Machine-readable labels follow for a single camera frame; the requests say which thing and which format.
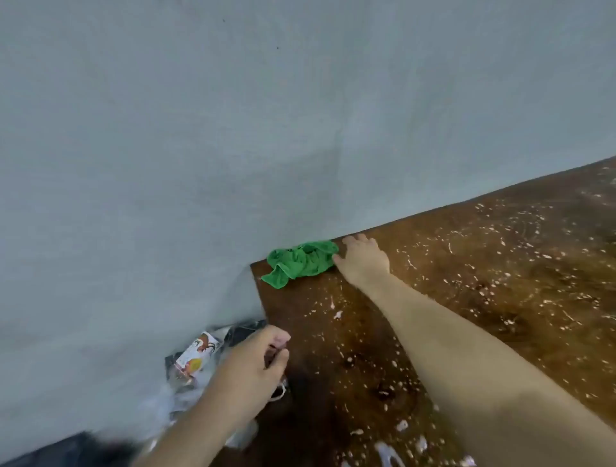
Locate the green cloth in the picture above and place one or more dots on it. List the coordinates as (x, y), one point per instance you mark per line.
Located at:
(301, 262)

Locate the person's left hand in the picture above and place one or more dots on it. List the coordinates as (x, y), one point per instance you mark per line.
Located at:
(245, 375)

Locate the person's right hand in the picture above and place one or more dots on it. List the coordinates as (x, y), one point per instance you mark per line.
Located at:
(365, 262)

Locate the dark blue object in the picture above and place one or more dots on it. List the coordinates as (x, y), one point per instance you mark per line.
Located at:
(72, 452)

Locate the colourful printed carton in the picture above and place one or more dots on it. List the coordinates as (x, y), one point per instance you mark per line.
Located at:
(196, 356)

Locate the clear plastic trash bag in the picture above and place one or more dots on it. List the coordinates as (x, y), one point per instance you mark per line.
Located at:
(187, 399)

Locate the person's right thumb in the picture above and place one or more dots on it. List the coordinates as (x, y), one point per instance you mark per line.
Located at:
(338, 262)

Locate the person's left thumb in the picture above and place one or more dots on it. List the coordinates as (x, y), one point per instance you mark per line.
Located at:
(279, 363)

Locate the person's left forearm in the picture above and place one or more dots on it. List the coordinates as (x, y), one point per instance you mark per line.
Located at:
(187, 438)

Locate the person's right forearm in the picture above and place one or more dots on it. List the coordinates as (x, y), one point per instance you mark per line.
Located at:
(471, 365)

